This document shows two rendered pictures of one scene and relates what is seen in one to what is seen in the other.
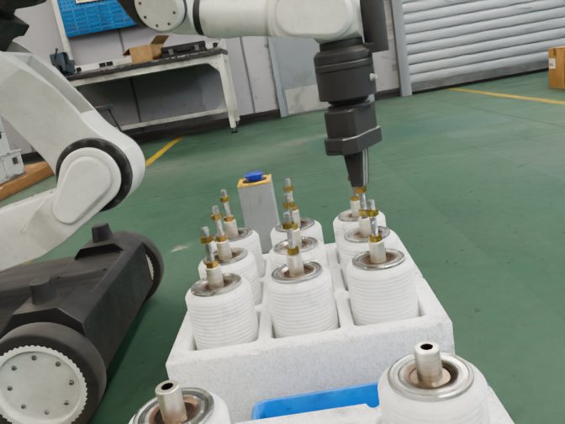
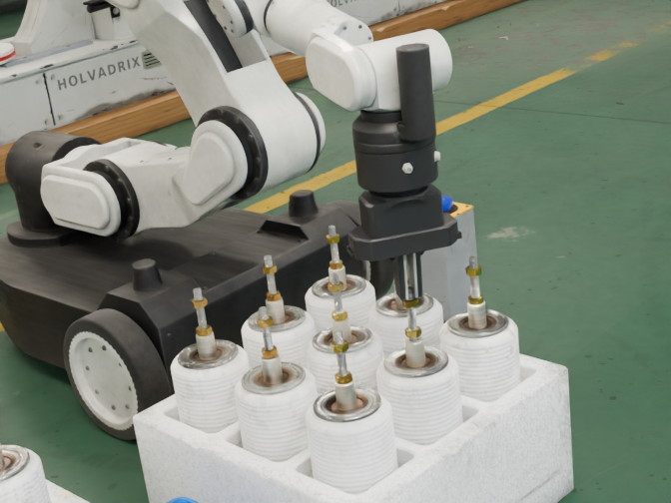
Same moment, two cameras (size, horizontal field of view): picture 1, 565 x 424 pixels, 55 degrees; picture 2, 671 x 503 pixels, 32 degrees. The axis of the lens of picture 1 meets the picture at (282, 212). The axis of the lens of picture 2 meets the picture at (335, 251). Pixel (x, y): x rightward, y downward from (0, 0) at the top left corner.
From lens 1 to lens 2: 97 cm
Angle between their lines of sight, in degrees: 41
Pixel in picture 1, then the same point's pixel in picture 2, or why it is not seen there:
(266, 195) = not seen: hidden behind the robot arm
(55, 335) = (118, 333)
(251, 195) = not seen: hidden behind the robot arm
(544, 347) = not seen: outside the picture
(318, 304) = (266, 425)
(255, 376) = (195, 470)
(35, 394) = (105, 384)
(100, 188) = (222, 175)
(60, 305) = (145, 301)
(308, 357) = (236, 477)
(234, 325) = (200, 408)
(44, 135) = (191, 90)
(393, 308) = (327, 468)
